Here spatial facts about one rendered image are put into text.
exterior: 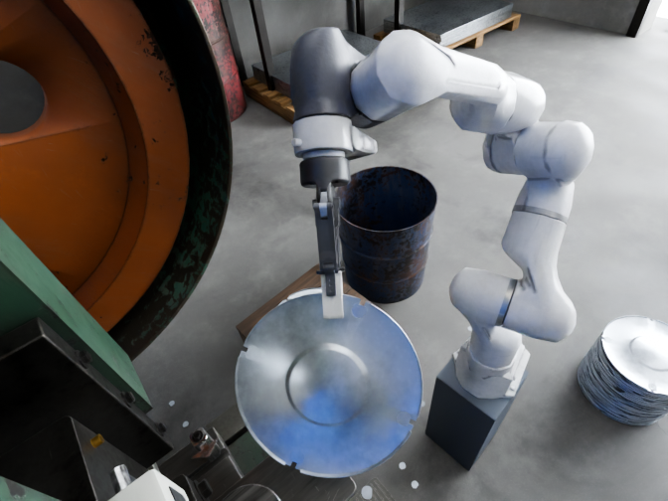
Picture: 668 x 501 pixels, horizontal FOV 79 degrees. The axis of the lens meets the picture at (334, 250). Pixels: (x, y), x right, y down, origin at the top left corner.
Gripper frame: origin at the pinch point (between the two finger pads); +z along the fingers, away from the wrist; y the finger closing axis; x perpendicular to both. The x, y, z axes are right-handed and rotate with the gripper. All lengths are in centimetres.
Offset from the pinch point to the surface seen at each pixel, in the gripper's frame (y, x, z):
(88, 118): 10.5, -29.1, -25.9
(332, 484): -4.6, -2.4, 32.4
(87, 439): 24.7, -22.0, 9.1
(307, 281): -91, -18, 8
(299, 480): -5.0, -8.0, 31.9
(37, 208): 9.8, -37.9, -15.0
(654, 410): -76, 95, 54
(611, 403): -82, 86, 54
